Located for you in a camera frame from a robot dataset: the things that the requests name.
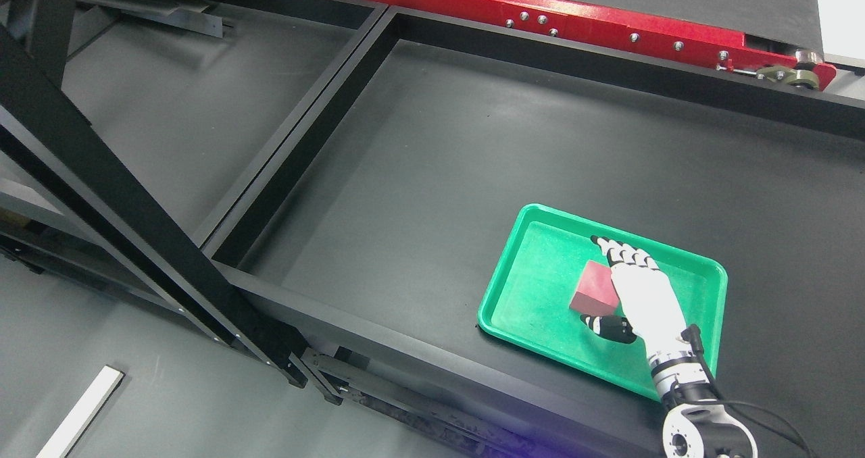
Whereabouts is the pink foam block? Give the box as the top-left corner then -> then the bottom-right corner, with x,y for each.
569,260 -> 619,316

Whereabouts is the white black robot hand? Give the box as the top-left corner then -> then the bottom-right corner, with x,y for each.
580,234 -> 693,359

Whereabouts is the red conveyor frame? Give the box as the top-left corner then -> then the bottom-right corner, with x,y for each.
368,0 -> 837,91

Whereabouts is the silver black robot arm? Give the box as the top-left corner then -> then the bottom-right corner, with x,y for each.
648,351 -> 759,457

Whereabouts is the white desk with leg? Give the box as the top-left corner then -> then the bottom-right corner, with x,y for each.
36,365 -> 126,457

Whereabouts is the black metal middle shelf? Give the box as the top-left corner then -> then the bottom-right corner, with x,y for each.
0,0 -> 865,458

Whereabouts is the green plastic tray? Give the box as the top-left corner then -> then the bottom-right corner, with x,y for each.
478,203 -> 727,401

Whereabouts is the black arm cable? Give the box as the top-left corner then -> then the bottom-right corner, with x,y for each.
681,324 -> 815,458

